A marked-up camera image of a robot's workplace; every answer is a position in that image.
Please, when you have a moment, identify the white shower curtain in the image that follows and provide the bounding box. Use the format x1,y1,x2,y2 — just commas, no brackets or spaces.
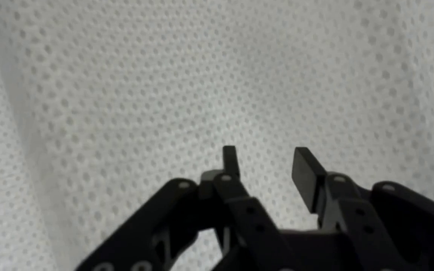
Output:
0,0,434,271

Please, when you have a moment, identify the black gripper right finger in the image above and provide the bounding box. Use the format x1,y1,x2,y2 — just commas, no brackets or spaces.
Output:
291,147,434,271

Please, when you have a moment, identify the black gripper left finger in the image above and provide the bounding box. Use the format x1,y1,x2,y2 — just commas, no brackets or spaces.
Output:
76,145,299,271

